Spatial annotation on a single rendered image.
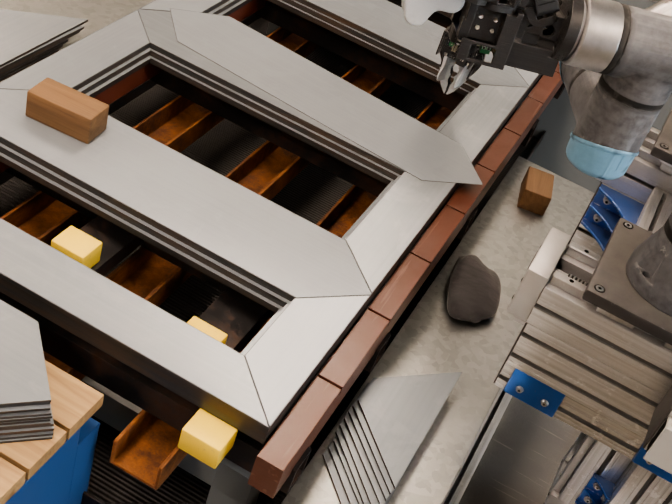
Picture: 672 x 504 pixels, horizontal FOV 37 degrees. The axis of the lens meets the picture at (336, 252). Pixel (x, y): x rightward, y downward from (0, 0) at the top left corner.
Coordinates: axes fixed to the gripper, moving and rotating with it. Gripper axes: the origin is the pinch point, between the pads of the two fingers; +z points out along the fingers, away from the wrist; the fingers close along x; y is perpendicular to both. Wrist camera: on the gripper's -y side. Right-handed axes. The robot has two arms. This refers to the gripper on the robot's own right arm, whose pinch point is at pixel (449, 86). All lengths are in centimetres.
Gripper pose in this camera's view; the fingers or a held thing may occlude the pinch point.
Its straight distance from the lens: 207.9
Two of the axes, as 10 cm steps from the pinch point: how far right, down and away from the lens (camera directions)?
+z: -2.6, 7.4, 6.2
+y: -4.2, 4.9, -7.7
